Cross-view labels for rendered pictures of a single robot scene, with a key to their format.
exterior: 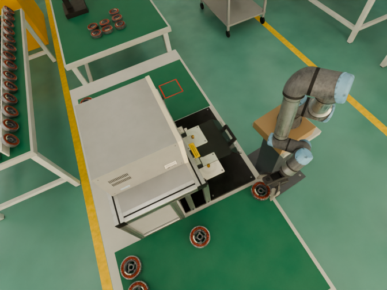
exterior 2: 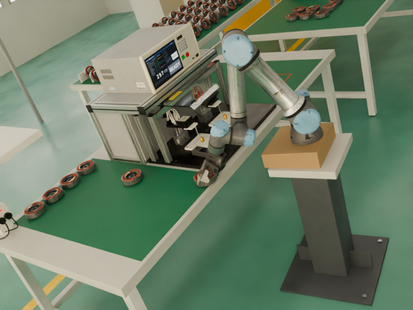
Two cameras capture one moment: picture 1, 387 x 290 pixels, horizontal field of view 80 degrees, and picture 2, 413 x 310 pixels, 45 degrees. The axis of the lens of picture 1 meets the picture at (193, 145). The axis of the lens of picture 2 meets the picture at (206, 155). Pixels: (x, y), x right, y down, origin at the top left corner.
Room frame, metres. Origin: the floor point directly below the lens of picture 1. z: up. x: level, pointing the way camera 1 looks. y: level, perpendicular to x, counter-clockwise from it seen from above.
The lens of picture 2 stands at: (-0.68, -2.07, 2.02)
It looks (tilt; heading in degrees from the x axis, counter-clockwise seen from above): 29 degrees down; 57
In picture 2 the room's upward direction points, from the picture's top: 19 degrees counter-clockwise
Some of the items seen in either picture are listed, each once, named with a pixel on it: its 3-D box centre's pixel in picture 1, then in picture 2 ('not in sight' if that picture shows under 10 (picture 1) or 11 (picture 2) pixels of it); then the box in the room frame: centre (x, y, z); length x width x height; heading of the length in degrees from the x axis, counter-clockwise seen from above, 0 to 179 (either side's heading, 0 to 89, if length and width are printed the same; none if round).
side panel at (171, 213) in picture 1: (155, 220); (118, 137); (0.33, 0.28, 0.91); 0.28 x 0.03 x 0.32; 104
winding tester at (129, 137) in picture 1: (131, 133); (147, 58); (0.67, 0.28, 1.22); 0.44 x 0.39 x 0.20; 14
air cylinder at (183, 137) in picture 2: not in sight; (181, 137); (0.59, 0.08, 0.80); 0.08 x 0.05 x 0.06; 14
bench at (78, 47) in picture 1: (112, 32); (345, 30); (3.00, 0.72, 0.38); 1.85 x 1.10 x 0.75; 14
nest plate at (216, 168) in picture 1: (208, 166); (203, 142); (0.62, -0.06, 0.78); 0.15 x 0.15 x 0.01; 14
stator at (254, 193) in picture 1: (260, 190); (205, 177); (0.40, -0.33, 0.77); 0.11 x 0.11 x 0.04
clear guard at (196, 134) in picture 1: (204, 145); (188, 99); (0.62, -0.06, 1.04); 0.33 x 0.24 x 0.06; 104
